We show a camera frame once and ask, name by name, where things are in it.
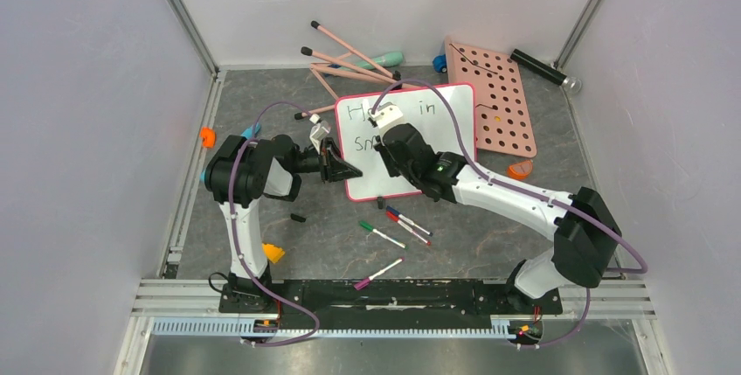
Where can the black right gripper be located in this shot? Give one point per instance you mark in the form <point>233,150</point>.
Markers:
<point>384,158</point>

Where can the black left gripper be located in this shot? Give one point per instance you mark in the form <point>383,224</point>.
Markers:
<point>332,165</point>

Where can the pink framed whiteboard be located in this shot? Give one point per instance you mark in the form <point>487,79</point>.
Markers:
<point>432,116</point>

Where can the black marker cap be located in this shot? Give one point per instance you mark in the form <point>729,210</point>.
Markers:
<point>298,218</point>

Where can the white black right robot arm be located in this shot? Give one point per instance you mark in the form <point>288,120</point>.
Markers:
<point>580,228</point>

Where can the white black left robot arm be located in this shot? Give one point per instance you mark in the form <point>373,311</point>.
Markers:
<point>242,172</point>

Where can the blue whiteboard marker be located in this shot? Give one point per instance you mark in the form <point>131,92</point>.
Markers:
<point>402,218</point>

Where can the red whiteboard marker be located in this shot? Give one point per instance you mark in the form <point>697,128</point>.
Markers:
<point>408,228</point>

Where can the green whiteboard marker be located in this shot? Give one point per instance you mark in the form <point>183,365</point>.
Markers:
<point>372,229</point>

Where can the purple whiteboard marker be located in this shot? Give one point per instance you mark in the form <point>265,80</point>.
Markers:
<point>369,279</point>

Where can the blue toy marker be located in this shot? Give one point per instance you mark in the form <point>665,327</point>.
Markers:
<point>247,133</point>

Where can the teal green toy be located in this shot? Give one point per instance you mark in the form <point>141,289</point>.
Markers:
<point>387,61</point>

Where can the blue toy car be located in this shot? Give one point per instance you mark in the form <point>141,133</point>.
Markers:
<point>440,64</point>

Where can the pink perforated board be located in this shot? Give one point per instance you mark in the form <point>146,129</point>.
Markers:
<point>502,119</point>

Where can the pink easel legs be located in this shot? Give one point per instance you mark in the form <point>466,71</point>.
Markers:
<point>321,69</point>

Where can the yellow orange wedge block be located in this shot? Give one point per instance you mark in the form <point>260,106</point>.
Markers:
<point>273,253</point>

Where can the orange round object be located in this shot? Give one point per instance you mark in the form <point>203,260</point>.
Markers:
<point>520,171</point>

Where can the orange plastic piece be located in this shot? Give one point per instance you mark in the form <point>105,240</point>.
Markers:
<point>208,137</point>

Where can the black flashlight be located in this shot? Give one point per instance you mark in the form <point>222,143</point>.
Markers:
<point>569,83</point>

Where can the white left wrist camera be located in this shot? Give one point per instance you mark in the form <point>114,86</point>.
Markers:
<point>320,130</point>

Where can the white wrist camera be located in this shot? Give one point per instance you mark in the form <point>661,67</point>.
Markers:
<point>386,116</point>
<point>320,130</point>

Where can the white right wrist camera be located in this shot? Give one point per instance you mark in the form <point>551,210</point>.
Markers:
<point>386,116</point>

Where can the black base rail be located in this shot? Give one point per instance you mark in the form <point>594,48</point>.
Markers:
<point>392,304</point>

